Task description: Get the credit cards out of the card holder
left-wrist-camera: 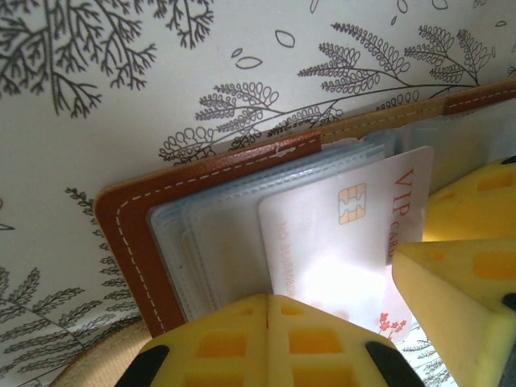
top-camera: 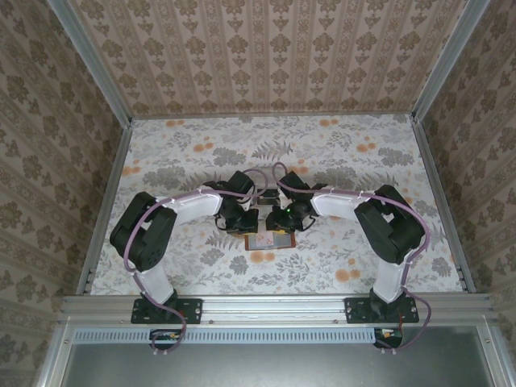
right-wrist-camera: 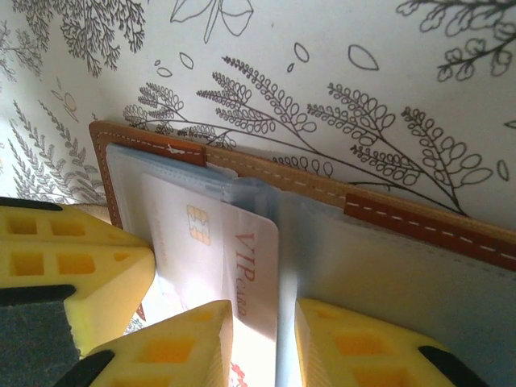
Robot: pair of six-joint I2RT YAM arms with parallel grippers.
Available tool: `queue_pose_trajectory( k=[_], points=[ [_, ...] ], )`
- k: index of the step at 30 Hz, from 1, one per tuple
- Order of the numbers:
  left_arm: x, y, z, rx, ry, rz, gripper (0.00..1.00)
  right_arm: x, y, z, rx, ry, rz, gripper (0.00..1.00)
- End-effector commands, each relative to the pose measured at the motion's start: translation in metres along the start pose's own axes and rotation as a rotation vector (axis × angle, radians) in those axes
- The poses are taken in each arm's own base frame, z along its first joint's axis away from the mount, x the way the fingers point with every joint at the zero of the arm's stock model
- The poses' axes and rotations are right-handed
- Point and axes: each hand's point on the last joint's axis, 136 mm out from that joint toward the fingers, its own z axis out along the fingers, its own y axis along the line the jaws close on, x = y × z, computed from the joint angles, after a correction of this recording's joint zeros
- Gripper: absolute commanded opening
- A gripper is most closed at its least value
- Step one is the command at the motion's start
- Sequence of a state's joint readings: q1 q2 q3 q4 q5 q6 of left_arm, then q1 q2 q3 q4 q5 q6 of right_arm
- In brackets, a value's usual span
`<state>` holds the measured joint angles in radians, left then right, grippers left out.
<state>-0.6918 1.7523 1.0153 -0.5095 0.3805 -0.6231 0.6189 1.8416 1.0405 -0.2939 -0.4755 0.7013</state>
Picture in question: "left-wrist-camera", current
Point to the brown leather card holder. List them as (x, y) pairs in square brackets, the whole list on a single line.
[(129, 225)]

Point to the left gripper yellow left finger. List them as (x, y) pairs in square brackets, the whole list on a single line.
[(225, 346)]

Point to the white VIP card red print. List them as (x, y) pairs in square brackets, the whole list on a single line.
[(322, 230)]

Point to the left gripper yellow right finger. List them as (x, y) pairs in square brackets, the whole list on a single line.
[(314, 346)]

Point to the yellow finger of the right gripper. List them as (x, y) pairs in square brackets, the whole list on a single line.
[(455, 290), (475, 205)]

